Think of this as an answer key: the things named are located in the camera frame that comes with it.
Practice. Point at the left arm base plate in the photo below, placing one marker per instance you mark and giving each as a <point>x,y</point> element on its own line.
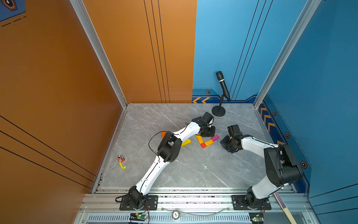
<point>149,201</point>

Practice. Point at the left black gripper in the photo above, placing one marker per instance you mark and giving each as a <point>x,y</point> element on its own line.
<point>212,133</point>

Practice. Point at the black microphone on stand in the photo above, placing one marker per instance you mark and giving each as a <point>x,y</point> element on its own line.
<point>219,110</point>

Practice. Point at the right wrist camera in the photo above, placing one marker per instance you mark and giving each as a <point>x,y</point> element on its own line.
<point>234,131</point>

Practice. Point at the green circuit board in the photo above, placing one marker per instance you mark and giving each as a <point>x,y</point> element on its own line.
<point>138,218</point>
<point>256,218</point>

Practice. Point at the round silver speaker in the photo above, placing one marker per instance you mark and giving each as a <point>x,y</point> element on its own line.
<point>175,215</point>

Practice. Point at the left green circuit board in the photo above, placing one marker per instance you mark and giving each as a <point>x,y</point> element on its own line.
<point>138,218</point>

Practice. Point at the long yellow block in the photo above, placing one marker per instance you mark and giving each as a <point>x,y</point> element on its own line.
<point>188,141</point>

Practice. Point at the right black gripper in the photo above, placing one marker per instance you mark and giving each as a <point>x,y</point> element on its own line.
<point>223,142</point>

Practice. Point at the folded fan stick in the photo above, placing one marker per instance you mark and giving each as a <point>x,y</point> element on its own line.
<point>284,208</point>

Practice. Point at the yellow-orange block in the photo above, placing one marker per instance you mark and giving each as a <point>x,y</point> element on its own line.
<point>209,142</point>

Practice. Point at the red toy car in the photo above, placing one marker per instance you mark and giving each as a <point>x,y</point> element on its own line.
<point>120,159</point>

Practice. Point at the right green circuit board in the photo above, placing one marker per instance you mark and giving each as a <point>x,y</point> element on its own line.
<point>256,218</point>

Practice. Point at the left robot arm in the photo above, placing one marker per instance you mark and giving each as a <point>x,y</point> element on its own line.
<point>168,151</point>

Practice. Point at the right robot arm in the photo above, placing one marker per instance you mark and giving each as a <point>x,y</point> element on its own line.
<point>282,168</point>

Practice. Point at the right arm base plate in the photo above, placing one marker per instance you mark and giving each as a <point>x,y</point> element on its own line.
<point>248,202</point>

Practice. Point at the aluminium front rail frame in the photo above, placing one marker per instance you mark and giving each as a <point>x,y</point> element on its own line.
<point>195,205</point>

